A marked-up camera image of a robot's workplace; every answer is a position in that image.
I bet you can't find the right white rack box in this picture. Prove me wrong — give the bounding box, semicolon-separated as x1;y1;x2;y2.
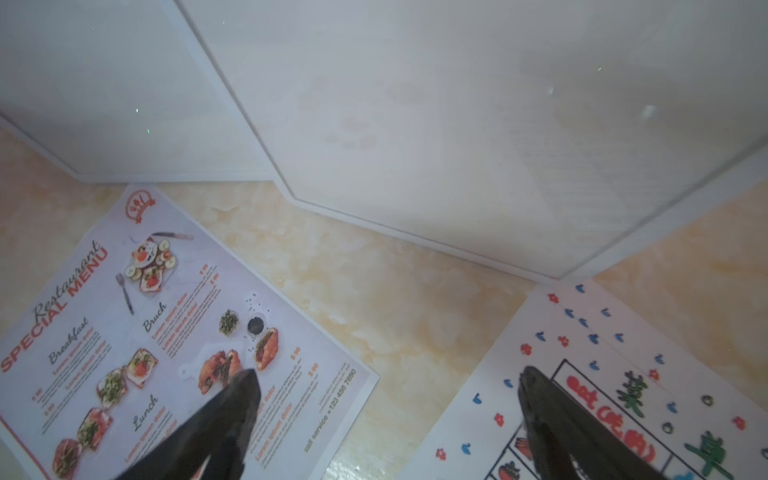
178;1;767;280

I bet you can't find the white dotted menu sheet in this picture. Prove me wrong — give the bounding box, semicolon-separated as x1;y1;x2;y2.
401;282;767;479

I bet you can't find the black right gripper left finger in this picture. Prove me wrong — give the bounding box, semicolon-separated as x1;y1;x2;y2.
119;369;261;479

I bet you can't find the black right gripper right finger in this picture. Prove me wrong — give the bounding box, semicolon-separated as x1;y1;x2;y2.
518;366;663;479

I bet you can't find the left white rack box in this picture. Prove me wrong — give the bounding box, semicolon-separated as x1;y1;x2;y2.
1;1;272;183

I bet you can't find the restaurant special menu sheet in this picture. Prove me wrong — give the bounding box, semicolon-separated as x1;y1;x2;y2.
1;185;379;479

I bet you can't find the white rack box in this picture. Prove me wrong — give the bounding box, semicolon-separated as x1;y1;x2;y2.
1;1;272;183
178;1;767;280

